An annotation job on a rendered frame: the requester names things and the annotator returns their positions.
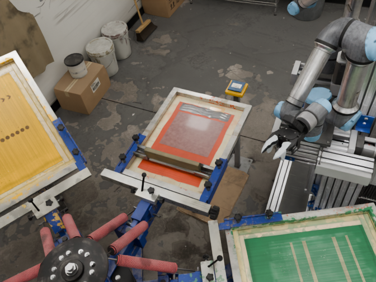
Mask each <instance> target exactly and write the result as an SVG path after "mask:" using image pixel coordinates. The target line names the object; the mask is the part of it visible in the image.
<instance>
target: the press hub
mask: <svg viewBox="0 0 376 282"><path fill-rule="evenodd" d="M109 257H110V256H109V255H107V253H106V251H105V249H104V248H103V247H102V246H101V245H100V244H99V243H98V242H97V241H95V240H93V239H90V238H86V237H77V238H72V239H68V240H66V241H64V242H62V243H60V244H59V245H57V246H56V247H54V248H53V249H52V250H51V251H50V252H49V253H48V254H47V256H46V257H45V258H44V260H43V262H42V264H41V266H40V268H39V272H38V275H37V282H137V281H136V279H135V277H134V276H133V274H132V273H131V271H130V269H129V268H128V267H122V266H117V267H116V269H115V271H114V273H113V274H112V276H111V278H109V277H108V275H107V274H108V271H109V259H108V258H109Z"/></svg>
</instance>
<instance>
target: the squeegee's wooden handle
mask: <svg viewBox="0 0 376 282"><path fill-rule="evenodd" d="M144 153H145V155H147V156H148V158H149V159H150V158H152V159H155V160H158V161H161V162H165V163H169V164H171V165H175V166H178V167H182V168H185V169H188V170H192V171H199V172H200V171H201V166H200V162H196V161H192V160H189V159H186V158H182V157H179V156H175V155H173V154H169V153H165V152H161V151H158V150H155V149H152V148H148V147H146V148H145V150H144Z"/></svg>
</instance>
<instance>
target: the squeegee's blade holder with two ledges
mask: <svg viewBox="0 0 376 282"><path fill-rule="evenodd" d="M149 160H150V161H152V162H156V163H159V164H162V165H165V166H169V167H172V168H176V169H178V170H182V171H185V172H189V173H192V174H194V172H193V171H192V170H188V169H185V168H182V167H178V166H175V165H172V164H169V163H165V162H161V161H158V160H155V159H152V158H150V159H149Z"/></svg>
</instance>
